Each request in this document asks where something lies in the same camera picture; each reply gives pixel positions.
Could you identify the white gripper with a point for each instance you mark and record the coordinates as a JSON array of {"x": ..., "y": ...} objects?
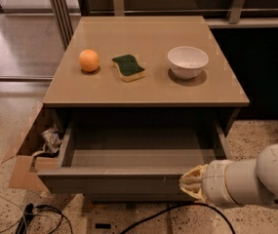
[{"x": 215, "y": 181}]

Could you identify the grey top drawer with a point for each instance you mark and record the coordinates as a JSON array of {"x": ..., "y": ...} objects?
[{"x": 134, "y": 159}]

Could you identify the grey drawer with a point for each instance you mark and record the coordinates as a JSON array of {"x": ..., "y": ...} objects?
[
  {"x": 140, "y": 198},
  {"x": 134, "y": 159}
]

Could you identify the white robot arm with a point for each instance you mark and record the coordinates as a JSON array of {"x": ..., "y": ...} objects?
[{"x": 228, "y": 184}]

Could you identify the grey drawer cabinet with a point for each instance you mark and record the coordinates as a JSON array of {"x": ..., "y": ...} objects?
[{"x": 160, "y": 97}]

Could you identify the grey bottom drawer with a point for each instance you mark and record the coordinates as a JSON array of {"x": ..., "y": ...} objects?
[{"x": 140, "y": 198}]

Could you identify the black floor outlet plate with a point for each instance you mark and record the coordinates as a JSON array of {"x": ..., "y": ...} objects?
[{"x": 102, "y": 226}]

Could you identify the white bowl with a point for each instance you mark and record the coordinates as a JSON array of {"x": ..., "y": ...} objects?
[{"x": 187, "y": 62}]

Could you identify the green and yellow sponge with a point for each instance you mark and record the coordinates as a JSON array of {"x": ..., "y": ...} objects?
[{"x": 128, "y": 68}]

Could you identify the crumpled silver wrapper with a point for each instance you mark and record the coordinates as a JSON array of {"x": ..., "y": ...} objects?
[{"x": 52, "y": 139}]

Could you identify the orange fruit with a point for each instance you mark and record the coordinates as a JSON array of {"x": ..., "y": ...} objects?
[{"x": 89, "y": 60}]

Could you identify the cardboard box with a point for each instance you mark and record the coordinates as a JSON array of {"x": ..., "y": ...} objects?
[{"x": 26, "y": 150}]

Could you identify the metal railing frame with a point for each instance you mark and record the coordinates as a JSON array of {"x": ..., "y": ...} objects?
[{"x": 220, "y": 13}]

